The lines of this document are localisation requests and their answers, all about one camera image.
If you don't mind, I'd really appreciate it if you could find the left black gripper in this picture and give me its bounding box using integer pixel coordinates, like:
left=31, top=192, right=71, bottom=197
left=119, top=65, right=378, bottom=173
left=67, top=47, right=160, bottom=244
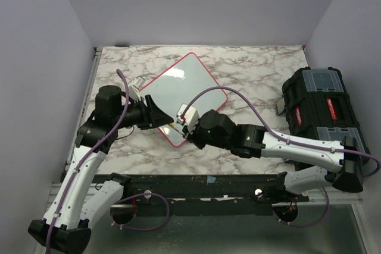
left=114, top=94, right=174, bottom=130

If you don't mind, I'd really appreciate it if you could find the pink framed whiteboard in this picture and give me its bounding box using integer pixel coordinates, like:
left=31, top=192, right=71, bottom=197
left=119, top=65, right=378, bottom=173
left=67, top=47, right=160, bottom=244
left=140, top=52, right=228, bottom=148

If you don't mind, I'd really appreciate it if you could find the white yellow whiteboard marker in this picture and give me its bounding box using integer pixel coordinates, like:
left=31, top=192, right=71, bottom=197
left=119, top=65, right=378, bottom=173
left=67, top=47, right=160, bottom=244
left=168, top=123, right=183, bottom=136

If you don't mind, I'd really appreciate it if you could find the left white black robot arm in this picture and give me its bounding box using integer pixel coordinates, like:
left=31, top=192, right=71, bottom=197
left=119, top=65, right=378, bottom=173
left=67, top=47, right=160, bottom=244
left=28, top=85, right=174, bottom=253

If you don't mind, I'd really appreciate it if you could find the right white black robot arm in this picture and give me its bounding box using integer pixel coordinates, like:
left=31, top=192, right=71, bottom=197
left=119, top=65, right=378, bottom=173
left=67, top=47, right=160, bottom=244
left=176, top=108, right=363, bottom=202

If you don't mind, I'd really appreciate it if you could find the black plastic toolbox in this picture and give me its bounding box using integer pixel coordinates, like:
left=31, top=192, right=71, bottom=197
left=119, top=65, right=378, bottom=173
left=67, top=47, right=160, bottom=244
left=282, top=67, right=370, bottom=153

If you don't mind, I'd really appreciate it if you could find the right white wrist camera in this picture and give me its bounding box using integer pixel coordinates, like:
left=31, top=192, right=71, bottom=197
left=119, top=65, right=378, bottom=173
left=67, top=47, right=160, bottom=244
left=176, top=104, right=199, bottom=128

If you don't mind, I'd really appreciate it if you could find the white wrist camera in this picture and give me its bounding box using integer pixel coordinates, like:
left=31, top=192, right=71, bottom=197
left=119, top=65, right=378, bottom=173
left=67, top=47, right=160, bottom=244
left=128, top=76, right=146, bottom=101
left=176, top=104, right=199, bottom=128

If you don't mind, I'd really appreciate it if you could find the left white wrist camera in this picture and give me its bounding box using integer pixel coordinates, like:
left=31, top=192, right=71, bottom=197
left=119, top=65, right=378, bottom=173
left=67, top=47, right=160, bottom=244
left=128, top=76, right=146, bottom=101

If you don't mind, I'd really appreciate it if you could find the black base frame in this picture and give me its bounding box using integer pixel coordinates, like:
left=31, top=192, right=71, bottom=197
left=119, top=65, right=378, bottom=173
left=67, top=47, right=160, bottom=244
left=59, top=172, right=310, bottom=218

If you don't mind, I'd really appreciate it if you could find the aluminium rail frame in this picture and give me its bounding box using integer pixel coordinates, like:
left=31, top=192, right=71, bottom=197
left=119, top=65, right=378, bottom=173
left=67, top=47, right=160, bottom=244
left=48, top=47, right=103, bottom=199

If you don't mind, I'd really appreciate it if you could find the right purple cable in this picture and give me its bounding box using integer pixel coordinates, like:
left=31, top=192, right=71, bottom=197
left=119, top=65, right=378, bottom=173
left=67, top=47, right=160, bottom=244
left=181, top=86, right=381, bottom=228

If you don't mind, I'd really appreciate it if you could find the purple cable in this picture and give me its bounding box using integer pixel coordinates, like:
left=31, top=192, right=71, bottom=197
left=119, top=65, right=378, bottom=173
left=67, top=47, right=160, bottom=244
left=181, top=86, right=381, bottom=228
left=44, top=69, right=172, bottom=254

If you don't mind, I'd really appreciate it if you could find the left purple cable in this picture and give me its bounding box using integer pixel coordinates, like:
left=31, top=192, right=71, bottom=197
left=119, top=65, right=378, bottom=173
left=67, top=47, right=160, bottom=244
left=44, top=69, right=172, bottom=254

